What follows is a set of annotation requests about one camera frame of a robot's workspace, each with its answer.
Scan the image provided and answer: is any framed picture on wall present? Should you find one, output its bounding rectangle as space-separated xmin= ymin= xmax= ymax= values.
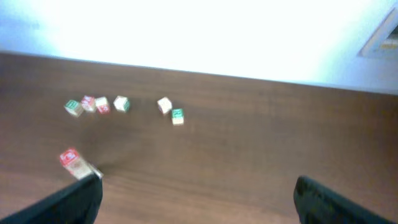
xmin=359 ymin=3 xmax=397 ymax=60

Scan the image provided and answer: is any green letter B block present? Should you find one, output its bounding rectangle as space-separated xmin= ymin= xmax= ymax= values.
xmin=64 ymin=100 xmax=84 ymax=117

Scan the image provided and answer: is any wooden block letter H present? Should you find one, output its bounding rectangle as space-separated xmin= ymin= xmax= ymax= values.
xmin=68 ymin=159 xmax=87 ymax=177

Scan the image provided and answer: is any wooden block yellow side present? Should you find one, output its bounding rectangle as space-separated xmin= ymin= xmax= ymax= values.
xmin=76 ymin=164 xmax=95 ymax=180

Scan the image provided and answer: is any red letter Y block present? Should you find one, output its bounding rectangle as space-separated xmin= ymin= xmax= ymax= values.
xmin=81 ymin=95 xmax=96 ymax=113

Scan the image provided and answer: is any red letter E block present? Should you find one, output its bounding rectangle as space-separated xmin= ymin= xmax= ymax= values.
xmin=95 ymin=96 xmax=111 ymax=114

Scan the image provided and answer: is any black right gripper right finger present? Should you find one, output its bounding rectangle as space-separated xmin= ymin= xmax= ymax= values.
xmin=294 ymin=175 xmax=395 ymax=224

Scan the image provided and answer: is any green letter R block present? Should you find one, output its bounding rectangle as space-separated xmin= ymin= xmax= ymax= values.
xmin=171 ymin=108 xmax=184 ymax=126

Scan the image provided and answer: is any wooden block red letter D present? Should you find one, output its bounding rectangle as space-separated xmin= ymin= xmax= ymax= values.
xmin=59 ymin=147 xmax=80 ymax=169

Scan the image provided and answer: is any wooden block number five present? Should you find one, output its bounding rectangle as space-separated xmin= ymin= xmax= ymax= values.
xmin=90 ymin=164 xmax=103 ymax=179

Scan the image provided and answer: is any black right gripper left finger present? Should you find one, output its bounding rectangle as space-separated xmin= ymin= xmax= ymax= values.
xmin=1 ymin=174 xmax=103 ymax=224

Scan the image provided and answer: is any plain wooden block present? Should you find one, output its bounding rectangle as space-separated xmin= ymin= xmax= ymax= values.
xmin=114 ymin=96 xmax=130 ymax=113

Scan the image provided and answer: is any wooden block red side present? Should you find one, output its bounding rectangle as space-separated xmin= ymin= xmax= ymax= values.
xmin=157 ymin=96 xmax=173 ymax=114

